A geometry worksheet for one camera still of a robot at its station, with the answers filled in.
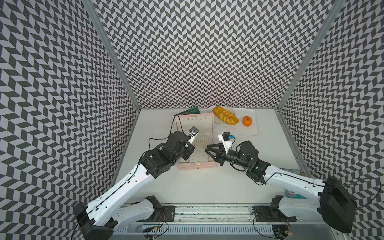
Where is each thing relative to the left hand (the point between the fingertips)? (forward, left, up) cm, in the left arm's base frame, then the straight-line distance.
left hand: (186, 141), depth 71 cm
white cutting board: (+26, -45, -26) cm, 58 cm away
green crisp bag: (+42, -1, -22) cm, 47 cm away
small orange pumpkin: (+29, -40, -20) cm, 53 cm away
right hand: (-4, -10, -3) cm, 11 cm away
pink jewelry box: (0, -6, -18) cm, 19 cm away
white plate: (+36, -19, -25) cm, 47 cm away
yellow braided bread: (+34, -25, -20) cm, 47 cm away
